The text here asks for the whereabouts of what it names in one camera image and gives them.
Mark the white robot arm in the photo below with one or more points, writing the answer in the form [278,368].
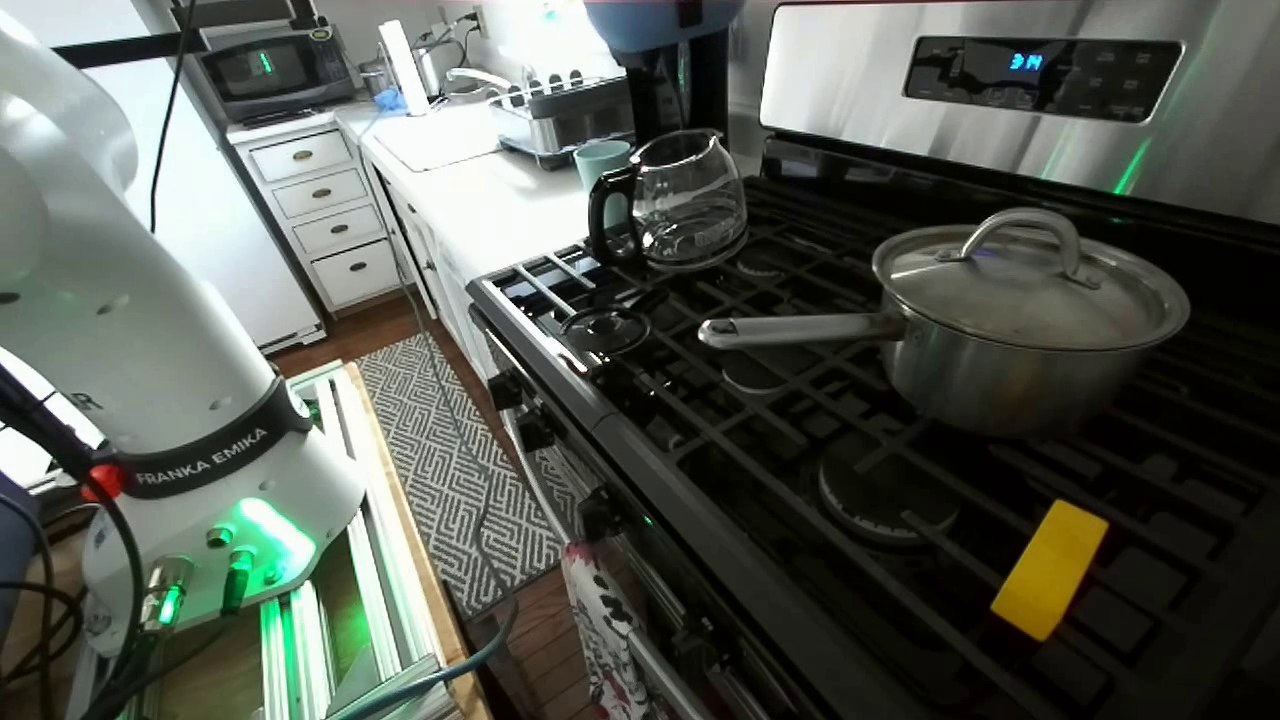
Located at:
[133,333]

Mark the white kitchen counter cabinet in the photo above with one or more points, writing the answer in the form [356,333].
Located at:
[495,212]

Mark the blue bowl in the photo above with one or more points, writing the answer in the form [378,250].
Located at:
[663,22]

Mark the black round burner cap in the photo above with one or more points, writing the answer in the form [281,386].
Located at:
[885,489]
[611,330]

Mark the light blue cup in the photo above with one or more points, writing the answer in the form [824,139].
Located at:
[601,157]

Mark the grey patterned floor rug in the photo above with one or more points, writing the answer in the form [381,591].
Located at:
[460,482]

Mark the silver toaster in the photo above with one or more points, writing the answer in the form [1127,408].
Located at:
[561,118]

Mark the black coffee maker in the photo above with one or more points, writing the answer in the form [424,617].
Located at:
[682,92]

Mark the white towel black red print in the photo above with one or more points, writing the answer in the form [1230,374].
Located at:
[620,641]

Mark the white cutting board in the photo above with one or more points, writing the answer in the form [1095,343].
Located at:
[434,139]

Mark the aluminium and wood robot stand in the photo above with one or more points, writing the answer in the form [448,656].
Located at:
[381,572]

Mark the white drawer cabinet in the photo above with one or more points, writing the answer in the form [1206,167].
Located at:
[327,212]

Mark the white paper towel roll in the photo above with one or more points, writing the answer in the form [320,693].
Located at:
[406,67]

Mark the steel saucepan lid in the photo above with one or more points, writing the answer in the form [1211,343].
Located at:
[1024,300]

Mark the yellow rectangular block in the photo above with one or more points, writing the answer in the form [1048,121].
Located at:
[1048,571]

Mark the black microwave oven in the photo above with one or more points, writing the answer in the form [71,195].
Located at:
[273,72]

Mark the black mounting rod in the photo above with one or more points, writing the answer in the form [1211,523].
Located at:
[147,44]

